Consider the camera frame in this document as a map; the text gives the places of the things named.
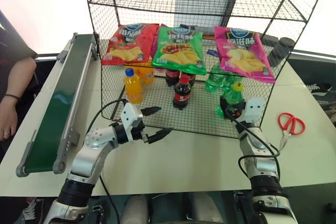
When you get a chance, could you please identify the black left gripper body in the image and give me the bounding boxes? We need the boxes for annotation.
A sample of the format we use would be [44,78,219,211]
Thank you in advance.
[130,119,149,145]

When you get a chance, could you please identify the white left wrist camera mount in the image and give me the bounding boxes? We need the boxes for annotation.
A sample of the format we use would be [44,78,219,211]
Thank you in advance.
[120,102,144,131]

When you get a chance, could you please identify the green soda bottle yellow cap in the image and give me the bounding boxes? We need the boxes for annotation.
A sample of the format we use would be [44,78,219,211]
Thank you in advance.
[215,81,245,119]

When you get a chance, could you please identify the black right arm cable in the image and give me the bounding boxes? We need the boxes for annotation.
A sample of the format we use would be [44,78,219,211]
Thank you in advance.
[227,111,281,180]

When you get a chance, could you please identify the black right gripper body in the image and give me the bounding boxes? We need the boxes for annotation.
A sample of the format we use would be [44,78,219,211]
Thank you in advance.
[225,102,247,122]

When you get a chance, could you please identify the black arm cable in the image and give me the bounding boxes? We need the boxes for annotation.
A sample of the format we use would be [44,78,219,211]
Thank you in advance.
[227,111,281,180]
[85,99,129,224]

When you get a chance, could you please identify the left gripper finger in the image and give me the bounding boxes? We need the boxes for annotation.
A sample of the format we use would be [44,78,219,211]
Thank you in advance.
[141,106,162,118]
[143,127,174,145]

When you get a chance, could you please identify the black cylindrical container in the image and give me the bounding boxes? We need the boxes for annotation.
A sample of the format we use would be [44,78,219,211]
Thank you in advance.
[262,34,279,47]
[267,45,287,68]
[278,37,296,52]

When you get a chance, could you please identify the red chips bag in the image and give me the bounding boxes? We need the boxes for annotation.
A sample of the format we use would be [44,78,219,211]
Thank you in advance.
[101,23,160,66]

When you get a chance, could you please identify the black wire rack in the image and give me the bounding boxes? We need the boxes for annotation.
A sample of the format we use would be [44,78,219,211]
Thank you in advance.
[81,0,324,140]

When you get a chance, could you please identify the person's hand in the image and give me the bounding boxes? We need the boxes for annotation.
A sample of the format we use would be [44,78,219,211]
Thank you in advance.
[0,97,19,141]

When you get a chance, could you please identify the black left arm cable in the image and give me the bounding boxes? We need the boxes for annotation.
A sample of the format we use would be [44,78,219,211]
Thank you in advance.
[85,99,129,224]

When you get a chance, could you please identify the orange soda bottle blue cap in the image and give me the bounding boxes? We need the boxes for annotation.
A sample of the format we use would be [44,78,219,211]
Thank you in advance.
[124,68,144,104]

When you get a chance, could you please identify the black and white sneaker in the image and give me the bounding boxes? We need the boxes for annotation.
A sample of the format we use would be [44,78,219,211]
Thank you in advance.
[306,82,333,97]

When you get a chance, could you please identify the dark canvas shoe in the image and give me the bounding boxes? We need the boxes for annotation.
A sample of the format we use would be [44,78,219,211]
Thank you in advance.
[19,197,45,224]

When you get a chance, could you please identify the red handled scissors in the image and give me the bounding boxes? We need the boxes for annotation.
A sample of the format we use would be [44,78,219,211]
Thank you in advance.
[278,112,307,152]

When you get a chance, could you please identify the green conveyor belt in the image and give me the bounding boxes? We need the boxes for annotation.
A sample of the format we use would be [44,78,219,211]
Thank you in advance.
[15,33,100,177]

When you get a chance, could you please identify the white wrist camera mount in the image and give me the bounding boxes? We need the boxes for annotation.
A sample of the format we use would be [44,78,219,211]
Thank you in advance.
[120,102,144,131]
[243,97,266,124]

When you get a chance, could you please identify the cola bottle red cap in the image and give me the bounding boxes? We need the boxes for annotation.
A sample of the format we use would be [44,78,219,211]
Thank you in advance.
[172,73,194,110]

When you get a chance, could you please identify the pink chips bag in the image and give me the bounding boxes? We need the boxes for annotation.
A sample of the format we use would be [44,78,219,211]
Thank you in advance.
[214,26,276,84]

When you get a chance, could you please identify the person's black shirt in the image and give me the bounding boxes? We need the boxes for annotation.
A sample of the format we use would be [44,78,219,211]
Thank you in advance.
[0,10,39,60]

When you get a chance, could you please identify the green chips bag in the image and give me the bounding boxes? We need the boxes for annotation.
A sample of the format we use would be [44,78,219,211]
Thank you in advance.
[151,26,207,76]

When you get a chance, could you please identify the black metal bracket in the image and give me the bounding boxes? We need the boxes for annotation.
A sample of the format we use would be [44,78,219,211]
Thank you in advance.
[91,204,106,224]
[233,191,253,215]

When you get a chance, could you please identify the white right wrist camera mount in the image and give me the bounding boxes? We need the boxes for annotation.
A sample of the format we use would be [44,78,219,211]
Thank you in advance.
[243,97,266,124]

